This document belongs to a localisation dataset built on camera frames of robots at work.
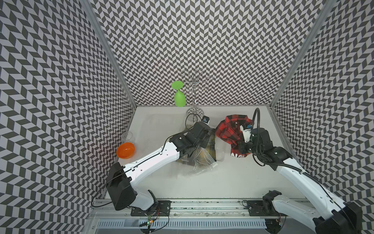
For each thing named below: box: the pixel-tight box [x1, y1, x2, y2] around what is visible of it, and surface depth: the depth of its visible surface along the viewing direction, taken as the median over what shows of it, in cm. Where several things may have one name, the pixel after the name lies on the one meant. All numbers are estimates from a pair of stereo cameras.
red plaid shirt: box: [215, 114, 253, 158], surface depth 80 cm
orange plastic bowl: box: [116, 142, 136, 159], surface depth 91 cm
